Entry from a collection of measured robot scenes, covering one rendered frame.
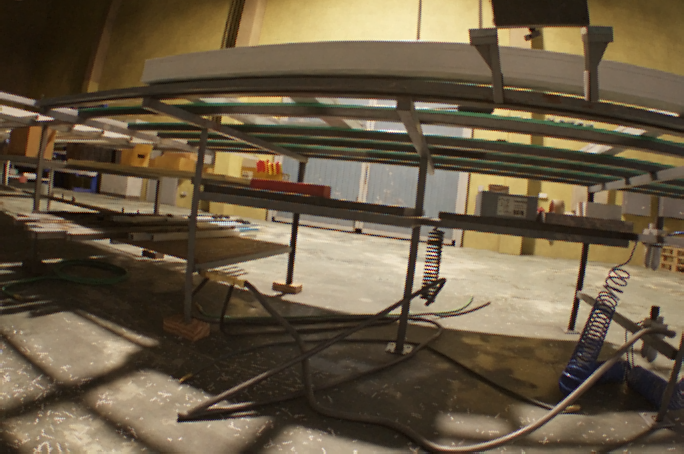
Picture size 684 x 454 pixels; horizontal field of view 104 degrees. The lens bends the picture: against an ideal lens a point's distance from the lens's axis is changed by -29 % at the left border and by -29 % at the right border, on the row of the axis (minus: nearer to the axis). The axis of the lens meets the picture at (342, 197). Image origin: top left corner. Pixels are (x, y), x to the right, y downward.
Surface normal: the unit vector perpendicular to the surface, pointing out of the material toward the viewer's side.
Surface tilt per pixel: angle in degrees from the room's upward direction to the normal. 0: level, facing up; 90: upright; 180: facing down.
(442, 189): 90
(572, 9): 113
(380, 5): 90
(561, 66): 90
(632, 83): 90
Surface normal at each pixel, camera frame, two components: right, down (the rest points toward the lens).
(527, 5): -0.35, 0.35
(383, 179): -0.28, -0.04
